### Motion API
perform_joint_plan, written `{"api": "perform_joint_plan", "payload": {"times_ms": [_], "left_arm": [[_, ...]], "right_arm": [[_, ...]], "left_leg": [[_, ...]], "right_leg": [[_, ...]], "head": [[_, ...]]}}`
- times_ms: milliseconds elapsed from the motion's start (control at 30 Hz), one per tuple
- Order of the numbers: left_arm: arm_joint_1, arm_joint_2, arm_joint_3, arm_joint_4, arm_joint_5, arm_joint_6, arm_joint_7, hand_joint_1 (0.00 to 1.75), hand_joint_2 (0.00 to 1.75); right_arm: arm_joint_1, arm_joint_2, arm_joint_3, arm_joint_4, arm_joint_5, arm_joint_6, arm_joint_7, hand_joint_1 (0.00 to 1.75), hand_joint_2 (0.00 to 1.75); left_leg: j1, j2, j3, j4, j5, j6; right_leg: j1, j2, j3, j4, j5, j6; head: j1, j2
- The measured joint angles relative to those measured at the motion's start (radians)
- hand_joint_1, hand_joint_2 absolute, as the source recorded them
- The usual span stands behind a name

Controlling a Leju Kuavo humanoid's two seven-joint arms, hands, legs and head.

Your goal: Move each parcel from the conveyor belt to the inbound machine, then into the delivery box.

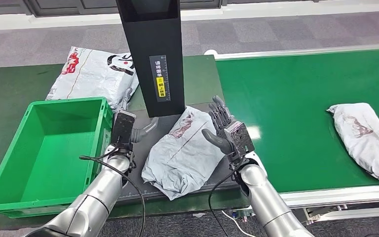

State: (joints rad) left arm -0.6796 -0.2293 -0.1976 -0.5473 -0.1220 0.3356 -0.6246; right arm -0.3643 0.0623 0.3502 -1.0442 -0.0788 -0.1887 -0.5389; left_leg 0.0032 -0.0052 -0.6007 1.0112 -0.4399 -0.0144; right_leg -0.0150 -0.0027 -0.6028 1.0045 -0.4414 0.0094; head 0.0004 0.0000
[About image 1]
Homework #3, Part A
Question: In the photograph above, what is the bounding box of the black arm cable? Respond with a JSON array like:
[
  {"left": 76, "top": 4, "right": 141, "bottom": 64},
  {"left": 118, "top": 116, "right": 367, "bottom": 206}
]
[
  {"left": 208, "top": 165, "right": 242, "bottom": 237},
  {"left": 79, "top": 154, "right": 147, "bottom": 237}
]

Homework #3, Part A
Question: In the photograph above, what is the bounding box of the small green circuit board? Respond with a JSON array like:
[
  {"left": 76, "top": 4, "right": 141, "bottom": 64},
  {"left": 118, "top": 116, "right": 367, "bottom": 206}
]
[{"left": 230, "top": 209, "right": 256, "bottom": 221}]

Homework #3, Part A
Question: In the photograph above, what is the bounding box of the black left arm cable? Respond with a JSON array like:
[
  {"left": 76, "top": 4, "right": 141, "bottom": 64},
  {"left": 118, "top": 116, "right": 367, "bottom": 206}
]
[{"left": 79, "top": 154, "right": 147, "bottom": 237}]

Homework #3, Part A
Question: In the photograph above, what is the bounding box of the white floor cable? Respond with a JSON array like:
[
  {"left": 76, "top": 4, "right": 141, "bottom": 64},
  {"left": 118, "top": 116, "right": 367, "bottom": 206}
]
[{"left": 221, "top": 211, "right": 257, "bottom": 237}]

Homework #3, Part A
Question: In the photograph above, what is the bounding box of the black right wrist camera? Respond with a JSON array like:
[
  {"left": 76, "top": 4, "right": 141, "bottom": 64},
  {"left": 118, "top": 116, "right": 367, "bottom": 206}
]
[{"left": 224, "top": 121, "right": 256, "bottom": 162}]

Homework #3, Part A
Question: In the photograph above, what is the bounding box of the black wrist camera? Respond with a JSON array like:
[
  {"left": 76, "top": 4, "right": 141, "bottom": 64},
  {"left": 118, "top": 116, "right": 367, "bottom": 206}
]
[
  {"left": 224, "top": 121, "right": 256, "bottom": 162},
  {"left": 110, "top": 109, "right": 137, "bottom": 153}
]

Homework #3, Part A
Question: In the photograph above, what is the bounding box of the green plastic crate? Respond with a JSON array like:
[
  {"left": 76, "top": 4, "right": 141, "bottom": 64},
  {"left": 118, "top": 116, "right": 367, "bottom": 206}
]
[{"left": 0, "top": 96, "right": 114, "bottom": 219}]

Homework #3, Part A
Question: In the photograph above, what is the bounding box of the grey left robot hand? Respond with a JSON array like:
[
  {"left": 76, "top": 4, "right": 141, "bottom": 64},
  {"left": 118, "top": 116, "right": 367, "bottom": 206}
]
[{"left": 117, "top": 87, "right": 160, "bottom": 145}]

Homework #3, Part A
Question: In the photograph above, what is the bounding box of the large grey mailer black print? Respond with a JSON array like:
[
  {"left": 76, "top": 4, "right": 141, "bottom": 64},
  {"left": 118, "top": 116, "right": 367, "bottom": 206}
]
[{"left": 45, "top": 46, "right": 140, "bottom": 114}]

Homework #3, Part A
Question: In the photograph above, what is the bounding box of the green conveyor belt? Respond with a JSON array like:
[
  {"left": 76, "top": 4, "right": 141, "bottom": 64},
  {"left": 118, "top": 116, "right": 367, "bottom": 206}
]
[{"left": 214, "top": 42, "right": 379, "bottom": 223}]

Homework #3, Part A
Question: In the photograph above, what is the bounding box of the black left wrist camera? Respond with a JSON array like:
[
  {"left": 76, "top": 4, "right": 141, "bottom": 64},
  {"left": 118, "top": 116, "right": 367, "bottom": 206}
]
[{"left": 110, "top": 109, "right": 137, "bottom": 153}]

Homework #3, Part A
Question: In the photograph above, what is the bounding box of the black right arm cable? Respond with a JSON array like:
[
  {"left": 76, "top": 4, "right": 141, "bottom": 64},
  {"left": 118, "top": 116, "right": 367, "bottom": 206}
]
[{"left": 208, "top": 165, "right": 242, "bottom": 237}]

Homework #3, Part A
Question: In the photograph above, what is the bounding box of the black inbound scanner machine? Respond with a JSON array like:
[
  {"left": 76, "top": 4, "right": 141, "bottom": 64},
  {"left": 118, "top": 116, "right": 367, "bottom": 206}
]
[{"left": 111, "top": 0, "right": 242, "bottom": 203}]

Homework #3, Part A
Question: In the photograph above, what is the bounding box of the grey mailer parcel red print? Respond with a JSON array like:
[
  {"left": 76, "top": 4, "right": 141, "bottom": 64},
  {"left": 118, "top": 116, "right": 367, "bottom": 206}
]
[
  {"left": 327, "top": 103, "right": 379, "bottom": 184},
  {"left": 141, "top": 105, "right": 227, "bottom": 201}
]

